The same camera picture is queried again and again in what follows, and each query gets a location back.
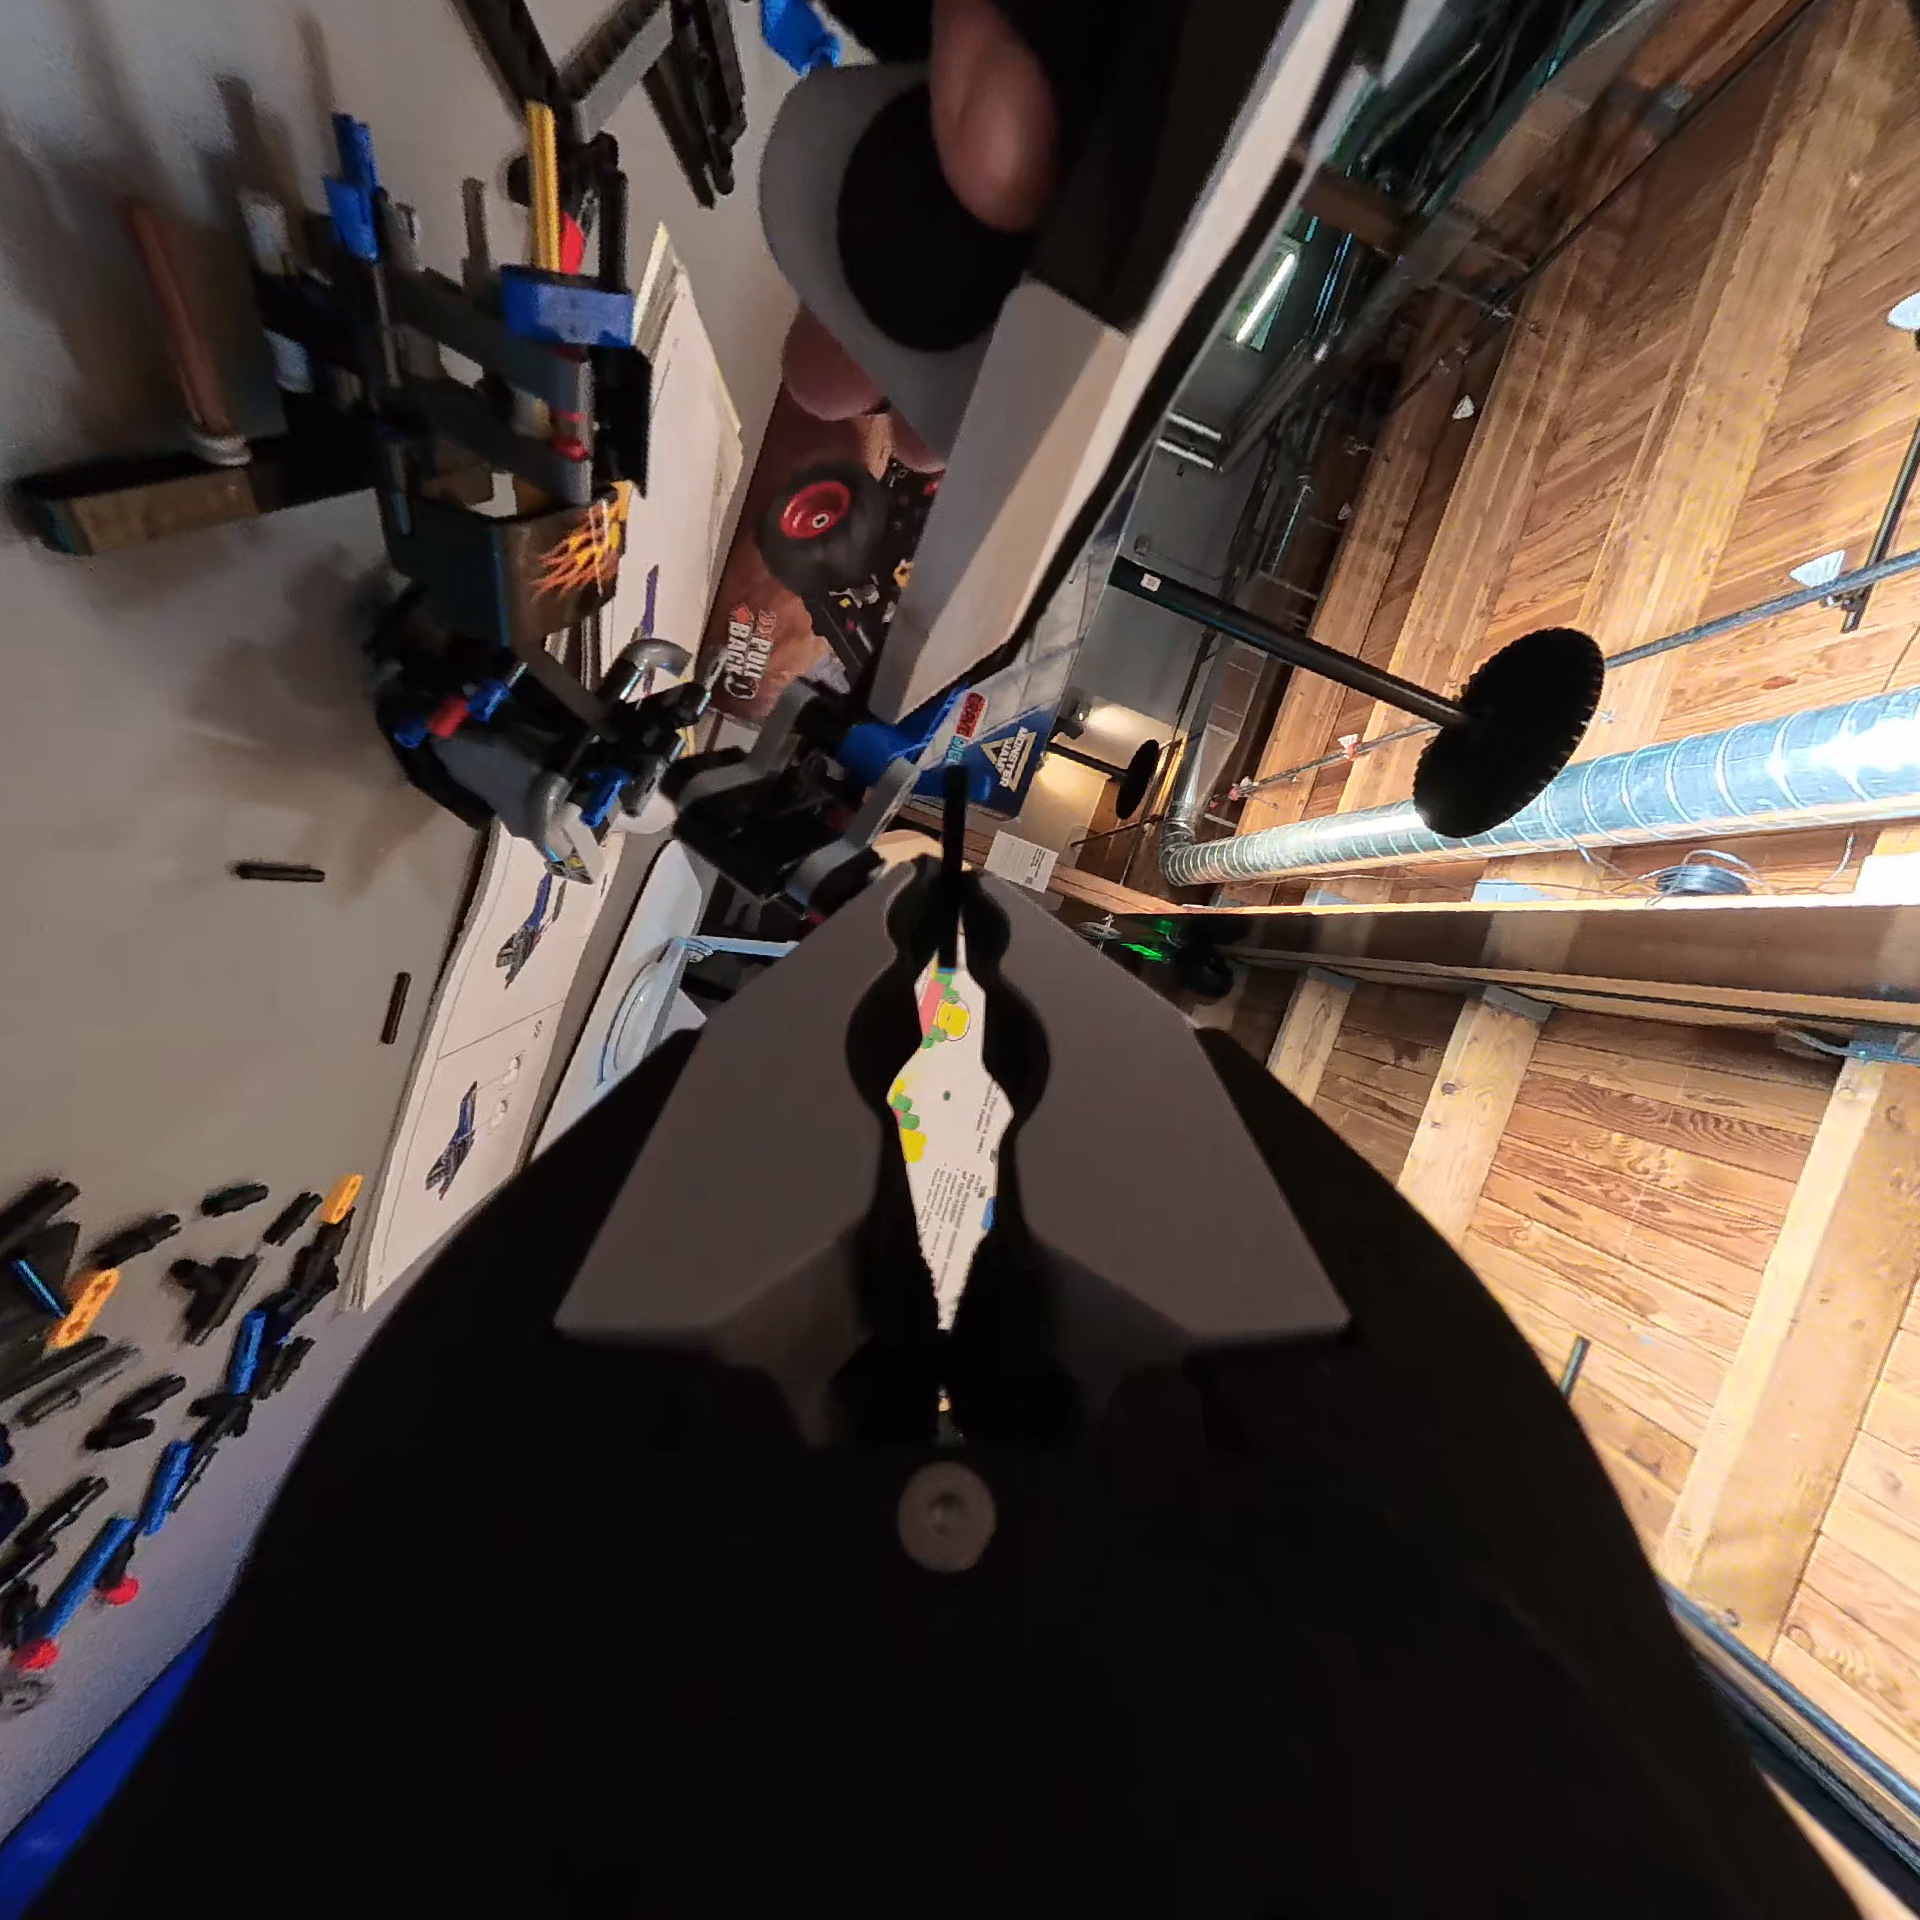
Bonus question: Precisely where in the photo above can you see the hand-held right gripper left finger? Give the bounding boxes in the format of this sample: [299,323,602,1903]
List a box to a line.
[553,863,949,1449]

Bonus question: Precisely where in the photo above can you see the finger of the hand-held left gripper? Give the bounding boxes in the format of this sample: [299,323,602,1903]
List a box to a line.
[871,0,1371,727]

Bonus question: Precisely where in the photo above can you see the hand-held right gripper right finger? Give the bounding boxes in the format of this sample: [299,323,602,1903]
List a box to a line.
[945,872,1352,1449]

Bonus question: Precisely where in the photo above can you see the black lego axle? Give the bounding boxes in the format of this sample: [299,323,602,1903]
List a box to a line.
[933,763,974,970]

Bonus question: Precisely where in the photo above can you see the grey blue lego sub-assembly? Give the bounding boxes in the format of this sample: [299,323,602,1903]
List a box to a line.
[364,623,971,920]

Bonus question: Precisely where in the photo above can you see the lego pieces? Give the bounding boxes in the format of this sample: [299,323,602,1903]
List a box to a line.
[0,1171,366,1717]

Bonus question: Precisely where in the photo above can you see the lego set box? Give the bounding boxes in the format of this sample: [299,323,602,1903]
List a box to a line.
[702,382,1086,824]

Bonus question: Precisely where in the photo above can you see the lego instruction booklet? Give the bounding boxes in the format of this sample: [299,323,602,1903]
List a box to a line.
[349,224,748,1310]

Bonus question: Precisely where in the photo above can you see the lego chassis with flame sticker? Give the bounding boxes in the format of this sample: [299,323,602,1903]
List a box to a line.
[13,97,658,640]

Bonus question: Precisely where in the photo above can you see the person's left hand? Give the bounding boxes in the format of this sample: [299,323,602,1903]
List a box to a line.
[776,0,1064,471]

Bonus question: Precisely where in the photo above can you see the black device with green light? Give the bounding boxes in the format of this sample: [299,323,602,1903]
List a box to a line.
[1095,912,1244,1005]

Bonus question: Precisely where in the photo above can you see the laminated instruction sheet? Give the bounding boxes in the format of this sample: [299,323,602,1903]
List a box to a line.
[885,961,1041,1339]

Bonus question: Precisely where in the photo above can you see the black disc on pole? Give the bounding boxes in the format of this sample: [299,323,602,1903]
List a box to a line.
[1043,732,1171,824]
[1106,554,1608,842]

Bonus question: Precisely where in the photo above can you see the black pipe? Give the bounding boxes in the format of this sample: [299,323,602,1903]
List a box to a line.
[1663,1583,1920,1879]

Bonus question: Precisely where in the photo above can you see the black lego beam frame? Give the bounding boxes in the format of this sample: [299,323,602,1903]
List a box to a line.
[457,0,752,210]

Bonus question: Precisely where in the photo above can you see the silver air duct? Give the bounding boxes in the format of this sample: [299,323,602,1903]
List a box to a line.
[1158,687,1920,890]

